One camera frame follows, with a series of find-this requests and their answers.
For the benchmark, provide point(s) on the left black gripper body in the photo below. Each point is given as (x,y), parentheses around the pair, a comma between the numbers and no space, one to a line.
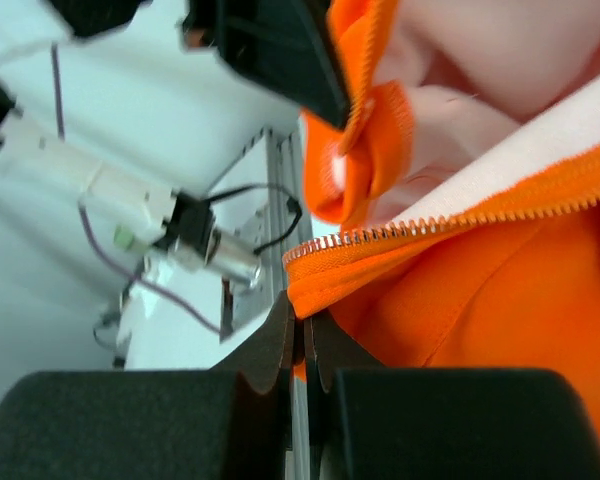
(90,18)

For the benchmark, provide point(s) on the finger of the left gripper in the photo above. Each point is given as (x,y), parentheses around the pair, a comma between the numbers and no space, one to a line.
(285,47)

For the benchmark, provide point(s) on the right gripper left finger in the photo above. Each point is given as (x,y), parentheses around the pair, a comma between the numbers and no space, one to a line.
(228,422)

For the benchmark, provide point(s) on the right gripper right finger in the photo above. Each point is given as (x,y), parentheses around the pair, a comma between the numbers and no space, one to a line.
(370,421)

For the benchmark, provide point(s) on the orange jacket with pink lining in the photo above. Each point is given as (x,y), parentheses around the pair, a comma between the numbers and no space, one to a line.
(466,185)

